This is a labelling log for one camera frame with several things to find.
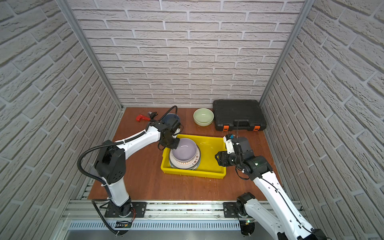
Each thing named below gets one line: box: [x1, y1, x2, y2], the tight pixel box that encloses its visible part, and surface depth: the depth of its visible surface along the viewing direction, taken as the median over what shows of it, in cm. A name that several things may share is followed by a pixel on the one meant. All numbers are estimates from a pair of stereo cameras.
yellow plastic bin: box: [160, 134, 227, 180], surface depth 89 cm
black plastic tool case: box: [213, 99, 267, 132], surface depth 111 cm
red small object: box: [136, 114, 151, 122], surface depth 113 cm
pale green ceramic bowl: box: [193, 108, 215, 127], surface depth 111 cm
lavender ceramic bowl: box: [171, 138, 197, 162], surface depth 91 cm
